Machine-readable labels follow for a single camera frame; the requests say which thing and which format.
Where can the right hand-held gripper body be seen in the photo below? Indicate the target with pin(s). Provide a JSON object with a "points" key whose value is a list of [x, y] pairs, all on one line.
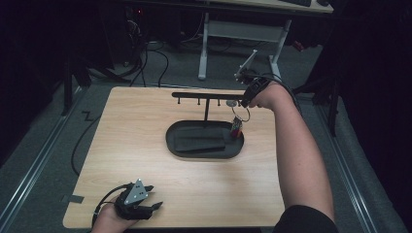
{"points": [[256, 84]]}

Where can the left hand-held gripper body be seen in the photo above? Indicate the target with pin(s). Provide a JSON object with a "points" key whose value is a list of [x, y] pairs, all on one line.
{"points": [[132, 205]]}

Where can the black key stand with tray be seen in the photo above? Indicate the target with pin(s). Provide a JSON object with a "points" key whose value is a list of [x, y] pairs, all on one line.
{"points": [[194, 155]]}

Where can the black wallet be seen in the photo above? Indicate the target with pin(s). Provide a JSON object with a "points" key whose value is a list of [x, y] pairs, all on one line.
{"points": [[200, 140]]}

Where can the person's right hand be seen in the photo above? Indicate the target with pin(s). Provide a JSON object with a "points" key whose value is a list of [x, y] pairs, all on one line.
{"points": [[273, 96]]}

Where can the person's left hand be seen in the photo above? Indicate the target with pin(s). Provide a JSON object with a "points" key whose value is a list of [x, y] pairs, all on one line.
{"points": [[107, 223]]}

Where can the grey round table grommet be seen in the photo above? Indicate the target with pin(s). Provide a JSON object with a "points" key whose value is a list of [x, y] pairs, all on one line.
{"points": [[230, 103]]}

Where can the white-framed wooden desk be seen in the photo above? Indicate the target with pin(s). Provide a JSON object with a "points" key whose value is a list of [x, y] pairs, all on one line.
{"points": [[243, 31]]}

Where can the grey tape strip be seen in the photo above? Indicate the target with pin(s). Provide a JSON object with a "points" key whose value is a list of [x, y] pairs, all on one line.
{"points": [[73, 198]]}

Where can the black metal stand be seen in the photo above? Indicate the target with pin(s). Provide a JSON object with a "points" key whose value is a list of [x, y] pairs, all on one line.
{"points": [[332, 103], [67, 87]]}

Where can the black keyboard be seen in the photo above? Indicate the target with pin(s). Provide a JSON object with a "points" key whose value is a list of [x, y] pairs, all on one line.
{"points": [[296, 2]]}

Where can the black computer mouse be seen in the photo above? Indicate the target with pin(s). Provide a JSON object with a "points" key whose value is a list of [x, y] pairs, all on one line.
{"points": [[323, 2]]}

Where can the person's black sleeve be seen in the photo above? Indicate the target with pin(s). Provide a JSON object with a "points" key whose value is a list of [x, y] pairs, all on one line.
{"points": [[306, 221]]}

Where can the metal floor rail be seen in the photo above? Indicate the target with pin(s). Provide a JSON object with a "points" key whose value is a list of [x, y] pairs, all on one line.
{"points": [[353, 181], [32, 168]]}

